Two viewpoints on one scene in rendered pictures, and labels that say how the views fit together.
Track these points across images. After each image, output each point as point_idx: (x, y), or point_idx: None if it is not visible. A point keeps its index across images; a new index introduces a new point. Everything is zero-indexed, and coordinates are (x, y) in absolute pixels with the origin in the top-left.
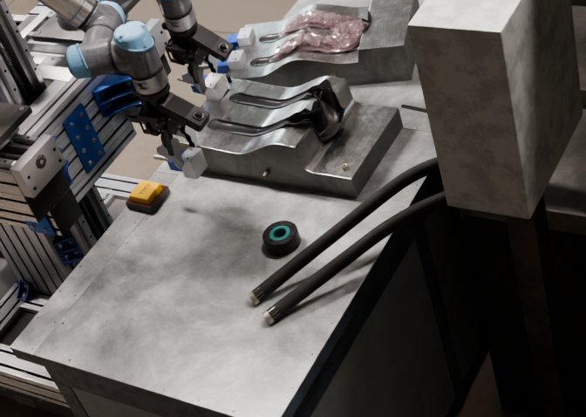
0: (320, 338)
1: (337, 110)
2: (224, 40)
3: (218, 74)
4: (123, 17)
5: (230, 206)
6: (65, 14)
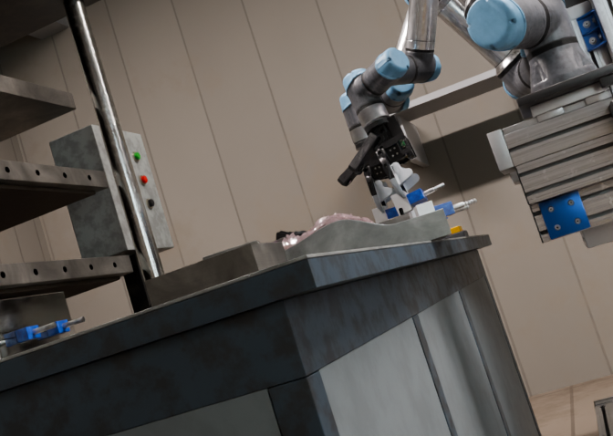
0: None
1: None
2: (353, 159)
3: (394, 194)
4: (388, 89)
5: None
6: None
